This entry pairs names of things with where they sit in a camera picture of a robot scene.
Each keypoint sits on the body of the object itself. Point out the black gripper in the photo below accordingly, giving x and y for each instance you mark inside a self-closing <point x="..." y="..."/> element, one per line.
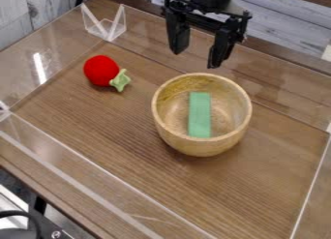
<point x="214" y="15"/>

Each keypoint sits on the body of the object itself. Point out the red plush tomato toy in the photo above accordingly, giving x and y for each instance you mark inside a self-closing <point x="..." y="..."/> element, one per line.
<point x="105" y="73"/>

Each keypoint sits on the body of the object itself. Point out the green rectangular block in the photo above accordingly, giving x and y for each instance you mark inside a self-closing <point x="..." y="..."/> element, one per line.
<point x="199" y="115"/>

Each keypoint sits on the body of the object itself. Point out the light wooden bowl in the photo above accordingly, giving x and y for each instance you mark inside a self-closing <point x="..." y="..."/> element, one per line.
<point x="231" y="113"/>

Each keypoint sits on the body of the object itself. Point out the clear acrylic corner bracket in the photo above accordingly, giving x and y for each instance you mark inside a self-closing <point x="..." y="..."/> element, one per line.
<point x="106" y="29"/>

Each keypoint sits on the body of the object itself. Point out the clear acrylic tray wall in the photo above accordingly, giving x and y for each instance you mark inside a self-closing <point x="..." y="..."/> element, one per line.
<point x="113" y="209"/>

